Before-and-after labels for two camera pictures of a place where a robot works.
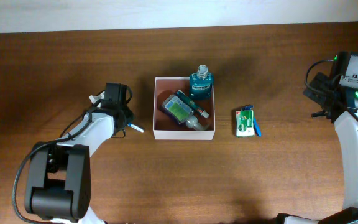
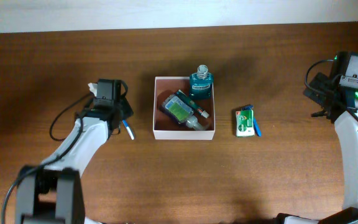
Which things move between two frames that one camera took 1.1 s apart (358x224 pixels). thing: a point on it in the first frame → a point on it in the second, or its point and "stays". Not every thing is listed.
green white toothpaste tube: (194, 108) stays
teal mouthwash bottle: (201, 83) stays
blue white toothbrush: (135, 127) → (128, 129)
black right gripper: (321, 82) stays
